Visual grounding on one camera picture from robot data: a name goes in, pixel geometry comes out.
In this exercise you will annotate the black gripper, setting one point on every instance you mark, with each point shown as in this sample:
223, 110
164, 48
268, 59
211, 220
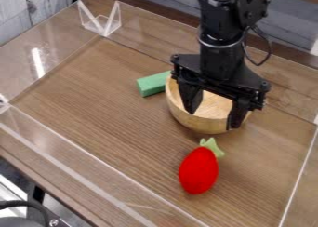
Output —
218, 71

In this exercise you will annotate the red felt strawberry toy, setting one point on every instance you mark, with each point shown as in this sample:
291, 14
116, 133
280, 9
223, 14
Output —
199, 169

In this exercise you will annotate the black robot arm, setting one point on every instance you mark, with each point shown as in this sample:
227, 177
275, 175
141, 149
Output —
227, 20

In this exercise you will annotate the wooden bowl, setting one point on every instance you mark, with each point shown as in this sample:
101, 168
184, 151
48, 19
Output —
210, 118

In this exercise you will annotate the green foam block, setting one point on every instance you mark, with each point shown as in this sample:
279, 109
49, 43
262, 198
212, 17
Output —
152, 84

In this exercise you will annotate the clear acrylic corner bracket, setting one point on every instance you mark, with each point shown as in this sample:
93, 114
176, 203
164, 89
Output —
103, 25

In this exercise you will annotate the black metal table bracket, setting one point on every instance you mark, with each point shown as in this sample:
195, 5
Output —
39, 212

